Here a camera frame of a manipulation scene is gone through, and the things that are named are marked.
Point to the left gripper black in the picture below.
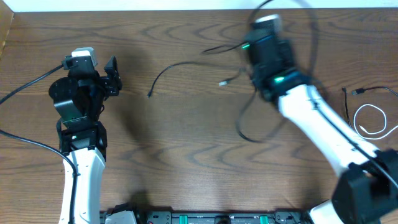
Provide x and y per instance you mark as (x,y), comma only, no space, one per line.
(114,85)

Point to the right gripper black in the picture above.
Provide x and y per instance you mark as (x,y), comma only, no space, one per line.
(287,48)

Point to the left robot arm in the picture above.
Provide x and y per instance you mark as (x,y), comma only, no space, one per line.
(79,99)

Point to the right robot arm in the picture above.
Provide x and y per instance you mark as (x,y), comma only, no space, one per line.
(367,176)

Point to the wooden side panel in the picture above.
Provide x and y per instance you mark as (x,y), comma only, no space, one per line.
(6,18)

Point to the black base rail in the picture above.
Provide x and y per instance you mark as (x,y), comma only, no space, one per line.
(129,213)

